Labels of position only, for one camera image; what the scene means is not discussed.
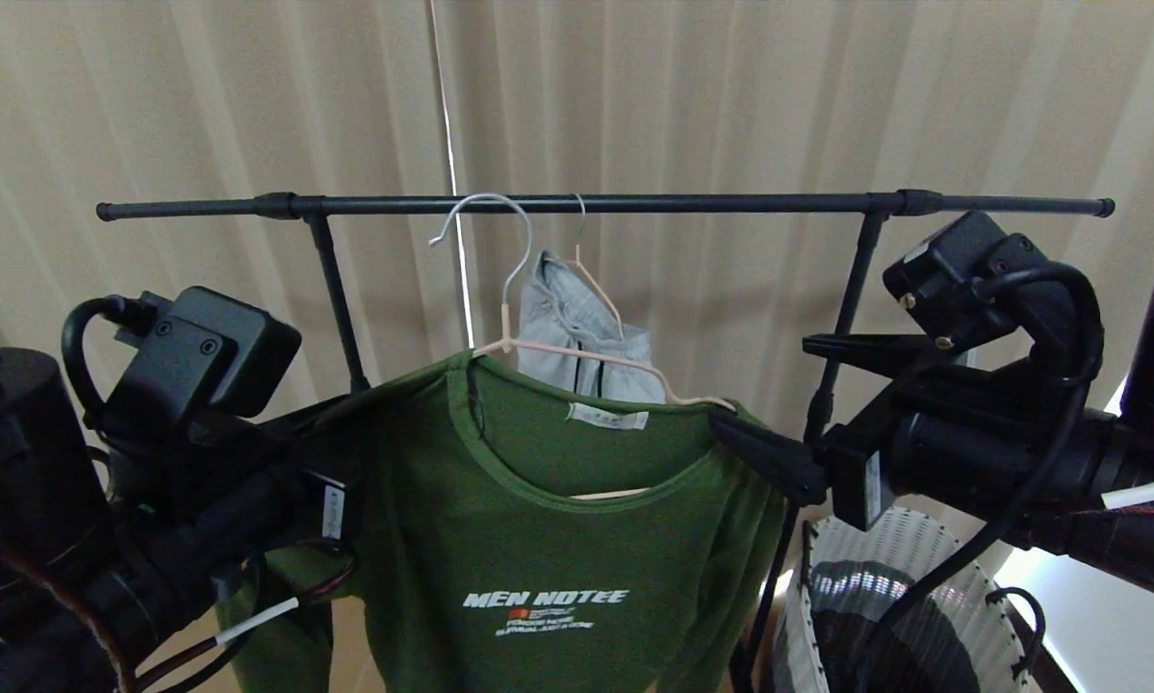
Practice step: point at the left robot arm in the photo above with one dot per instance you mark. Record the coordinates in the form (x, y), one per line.
(18, 462)

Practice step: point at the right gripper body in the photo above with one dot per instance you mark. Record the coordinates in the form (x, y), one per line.
(961, 452)

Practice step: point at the pink clothes hanger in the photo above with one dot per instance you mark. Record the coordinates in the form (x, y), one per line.
(598, 289)
(507, 327)

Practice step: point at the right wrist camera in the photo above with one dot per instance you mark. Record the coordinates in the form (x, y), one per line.
(961, 269)

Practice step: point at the black clothes rack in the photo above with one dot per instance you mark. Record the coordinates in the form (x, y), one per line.
(730, 203)

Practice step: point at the beige curtain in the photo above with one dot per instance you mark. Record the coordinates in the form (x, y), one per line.
(730, 96)

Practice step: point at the green long-sleeved shirt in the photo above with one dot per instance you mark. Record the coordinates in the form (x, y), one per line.
(538, 558)

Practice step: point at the pale grey shorts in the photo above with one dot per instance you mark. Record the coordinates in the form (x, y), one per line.
(562, 318)

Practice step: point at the white laundry basket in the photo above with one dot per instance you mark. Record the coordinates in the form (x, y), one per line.
(923, 626)

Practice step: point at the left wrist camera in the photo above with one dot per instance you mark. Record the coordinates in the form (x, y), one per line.
(211, 356)

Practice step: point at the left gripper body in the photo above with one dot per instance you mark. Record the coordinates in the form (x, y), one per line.
(269, 500)

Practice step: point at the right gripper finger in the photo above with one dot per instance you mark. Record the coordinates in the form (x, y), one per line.
(875, 354)
(779, 462)

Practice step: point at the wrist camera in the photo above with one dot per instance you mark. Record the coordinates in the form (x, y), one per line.
(211, 356)
(961, 269)

